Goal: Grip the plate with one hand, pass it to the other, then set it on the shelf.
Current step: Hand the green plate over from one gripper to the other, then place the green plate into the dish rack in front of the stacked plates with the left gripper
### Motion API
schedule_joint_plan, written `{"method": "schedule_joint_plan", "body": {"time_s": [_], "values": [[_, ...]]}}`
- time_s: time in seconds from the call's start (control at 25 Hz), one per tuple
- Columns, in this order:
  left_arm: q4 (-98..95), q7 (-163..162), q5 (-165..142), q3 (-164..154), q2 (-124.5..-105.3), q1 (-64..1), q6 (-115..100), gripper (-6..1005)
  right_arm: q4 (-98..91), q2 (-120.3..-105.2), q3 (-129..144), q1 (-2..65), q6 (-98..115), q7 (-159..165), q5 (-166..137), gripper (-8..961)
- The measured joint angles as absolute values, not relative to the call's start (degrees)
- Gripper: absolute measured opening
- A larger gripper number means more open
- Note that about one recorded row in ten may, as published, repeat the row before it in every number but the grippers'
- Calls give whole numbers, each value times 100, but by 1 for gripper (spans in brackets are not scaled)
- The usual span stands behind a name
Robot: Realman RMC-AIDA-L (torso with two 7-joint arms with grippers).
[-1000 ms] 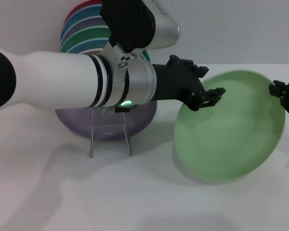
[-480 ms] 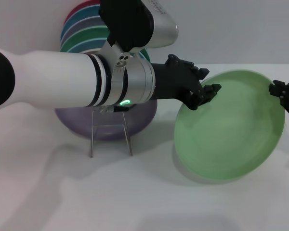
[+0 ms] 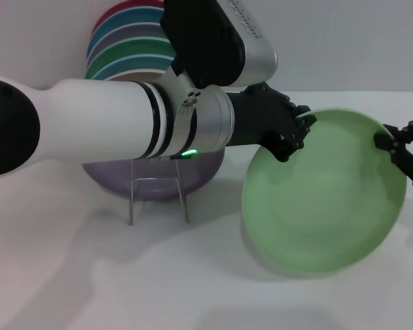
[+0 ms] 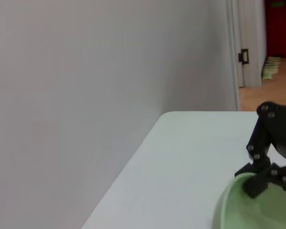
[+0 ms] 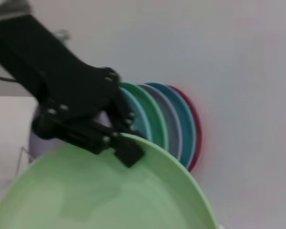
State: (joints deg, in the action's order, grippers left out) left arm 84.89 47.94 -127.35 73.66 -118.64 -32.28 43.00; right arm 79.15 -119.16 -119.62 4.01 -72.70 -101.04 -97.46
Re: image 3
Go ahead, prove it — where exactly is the light green plate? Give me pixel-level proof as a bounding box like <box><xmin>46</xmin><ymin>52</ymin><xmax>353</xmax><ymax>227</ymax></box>
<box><xmin>240</xmin><ymin>108</ymin><xmax>408</xmax><ymax>278</ymax></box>

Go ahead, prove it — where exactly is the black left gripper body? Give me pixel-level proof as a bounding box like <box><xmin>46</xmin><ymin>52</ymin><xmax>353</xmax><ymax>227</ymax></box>
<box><xmin>226</xmin><ymin>82</ymin><xmax>297</xmax><ymax>148</ymax></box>

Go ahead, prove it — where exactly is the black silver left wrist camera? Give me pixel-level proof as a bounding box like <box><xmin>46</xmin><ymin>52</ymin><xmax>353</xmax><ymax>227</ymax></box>
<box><xmin>159</xmin><ymin>0</ymin><xmax>278</xmax><ymax>89</ymax></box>

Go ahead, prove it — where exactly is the blue plate with pale rim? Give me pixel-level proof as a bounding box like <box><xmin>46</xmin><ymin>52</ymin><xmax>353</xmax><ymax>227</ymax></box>
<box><xmin>90</xmin><ymin>56</ymin><xmax>175</xmax><ymax>82</ymax></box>

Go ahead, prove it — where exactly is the dark green plate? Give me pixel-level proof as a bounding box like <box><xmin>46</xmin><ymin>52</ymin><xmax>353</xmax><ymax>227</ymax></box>
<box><xmin>85</xmin><ymin>36</ymin><xmax>177</xmax><ymax>79</ymax></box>

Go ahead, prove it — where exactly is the dark teal plate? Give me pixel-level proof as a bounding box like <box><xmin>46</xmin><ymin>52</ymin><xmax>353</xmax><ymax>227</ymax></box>
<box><xmin>87</xmin><ymin>11</ymin><xmax>165</xmax><ymax>52</ymax></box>

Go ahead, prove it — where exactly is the red plate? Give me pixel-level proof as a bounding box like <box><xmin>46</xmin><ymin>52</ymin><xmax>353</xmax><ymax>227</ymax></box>
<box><xmin>94</xmin><ymin>0</ymin><xmax>166</xmax><ymax>35</ymax></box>

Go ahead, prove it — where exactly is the metal wire plate rack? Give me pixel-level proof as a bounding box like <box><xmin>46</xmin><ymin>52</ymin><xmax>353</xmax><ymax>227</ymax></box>
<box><xmin>128</xmin><ymin>159</ymin><xmax>191</xmax><ymax>226</ymax></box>

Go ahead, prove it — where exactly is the grey lilac plate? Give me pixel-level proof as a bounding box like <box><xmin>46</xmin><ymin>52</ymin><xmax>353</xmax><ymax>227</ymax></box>
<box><xmin>85</xmin><ymin>22</ymin><xmax>167</xmax><ymax>66</ymax></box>

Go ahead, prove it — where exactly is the dark purple plate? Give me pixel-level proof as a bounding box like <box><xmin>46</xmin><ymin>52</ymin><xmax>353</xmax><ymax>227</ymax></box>
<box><xmin>81</xmin><ymin>147</ymin><xmax>225</xmax><ymax>202</ymax></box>

